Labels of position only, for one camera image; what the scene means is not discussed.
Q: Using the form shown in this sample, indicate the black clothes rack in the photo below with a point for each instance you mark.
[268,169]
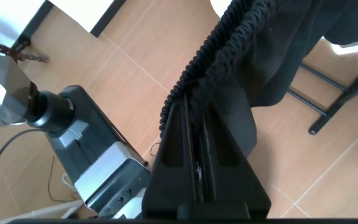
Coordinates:
[334,109]

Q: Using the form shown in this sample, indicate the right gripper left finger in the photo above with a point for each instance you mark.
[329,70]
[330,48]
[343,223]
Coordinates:
[166,186]

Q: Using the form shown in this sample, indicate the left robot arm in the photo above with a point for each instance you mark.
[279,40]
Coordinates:
[51,115]

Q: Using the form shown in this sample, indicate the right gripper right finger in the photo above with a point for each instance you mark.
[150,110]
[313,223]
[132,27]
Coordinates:
[241,189]

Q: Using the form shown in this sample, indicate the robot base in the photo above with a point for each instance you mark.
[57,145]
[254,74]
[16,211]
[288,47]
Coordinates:
[104,174]

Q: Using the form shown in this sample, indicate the black garment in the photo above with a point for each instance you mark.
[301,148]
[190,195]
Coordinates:
[275,56]

